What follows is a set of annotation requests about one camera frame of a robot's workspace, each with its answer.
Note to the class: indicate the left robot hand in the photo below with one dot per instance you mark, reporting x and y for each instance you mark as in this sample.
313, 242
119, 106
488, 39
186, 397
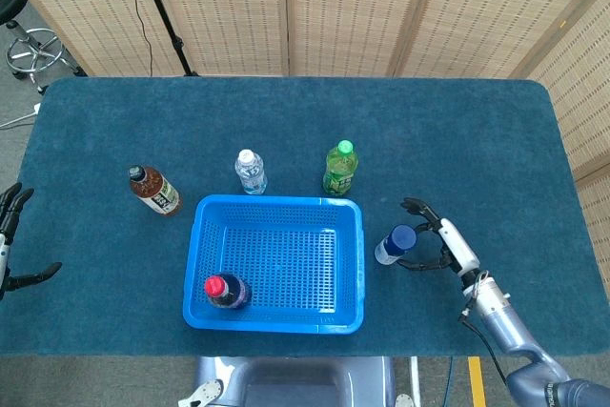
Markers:
9, 209

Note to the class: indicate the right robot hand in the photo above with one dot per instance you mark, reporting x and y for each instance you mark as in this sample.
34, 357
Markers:
460, 247

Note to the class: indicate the blue white milk bottle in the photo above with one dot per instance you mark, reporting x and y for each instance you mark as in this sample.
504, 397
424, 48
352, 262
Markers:
398, 240

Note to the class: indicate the green drink bottle green cap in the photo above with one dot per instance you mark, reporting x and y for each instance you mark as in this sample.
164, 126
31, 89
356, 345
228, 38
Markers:
339, 171

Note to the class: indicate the amber tea bottle black cap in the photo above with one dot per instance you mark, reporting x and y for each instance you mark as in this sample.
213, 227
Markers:
155, 192

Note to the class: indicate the clear water bottle white cap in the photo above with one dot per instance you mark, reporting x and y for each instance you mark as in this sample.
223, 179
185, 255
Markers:
251, 173

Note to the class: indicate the cola bottle with red cap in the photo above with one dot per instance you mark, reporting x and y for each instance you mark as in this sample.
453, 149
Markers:
229, 292

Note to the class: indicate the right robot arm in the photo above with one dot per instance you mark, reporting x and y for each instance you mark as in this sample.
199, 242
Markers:
505, 321

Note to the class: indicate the blue perforated plastic basket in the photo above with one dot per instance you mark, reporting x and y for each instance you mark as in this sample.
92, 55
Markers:
267, 323

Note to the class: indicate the yellow floor tape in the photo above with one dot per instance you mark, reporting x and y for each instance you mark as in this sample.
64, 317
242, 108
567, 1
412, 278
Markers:
477, 383

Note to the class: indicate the black stool with chrome base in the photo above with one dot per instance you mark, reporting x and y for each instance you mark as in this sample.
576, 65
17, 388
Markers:
33, 52

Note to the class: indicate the blue-grey robot torso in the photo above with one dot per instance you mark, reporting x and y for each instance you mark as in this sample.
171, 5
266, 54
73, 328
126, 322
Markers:
295, 383

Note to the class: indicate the teal table cloth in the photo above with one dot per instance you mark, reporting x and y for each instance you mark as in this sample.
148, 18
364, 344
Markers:
286, 116

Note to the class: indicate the black tripod stand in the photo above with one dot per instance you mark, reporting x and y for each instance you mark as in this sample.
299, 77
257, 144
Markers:
162, 6

